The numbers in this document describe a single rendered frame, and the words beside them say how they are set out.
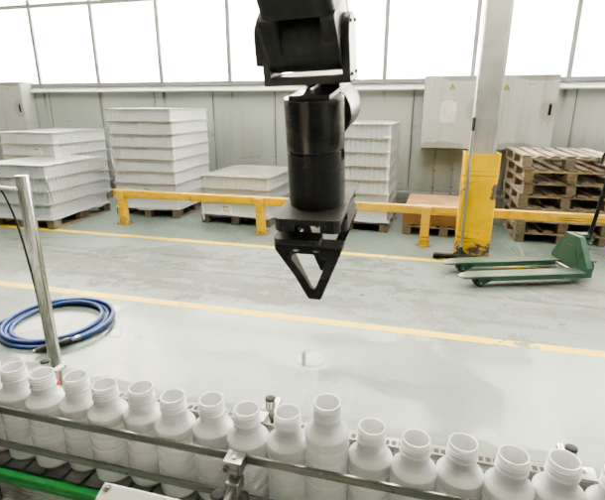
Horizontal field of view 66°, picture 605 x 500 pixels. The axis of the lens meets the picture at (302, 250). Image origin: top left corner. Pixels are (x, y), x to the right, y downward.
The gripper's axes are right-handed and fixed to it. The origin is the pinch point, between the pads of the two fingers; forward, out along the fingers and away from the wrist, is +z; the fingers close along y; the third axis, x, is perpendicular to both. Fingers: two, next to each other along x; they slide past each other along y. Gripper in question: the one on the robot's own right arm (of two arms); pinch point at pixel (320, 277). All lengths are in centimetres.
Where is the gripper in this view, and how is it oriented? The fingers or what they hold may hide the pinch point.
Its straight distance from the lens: 52.2
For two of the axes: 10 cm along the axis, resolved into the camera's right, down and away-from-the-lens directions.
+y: 2.5, -4.4, 8.6
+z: 0.5, 8.9, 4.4
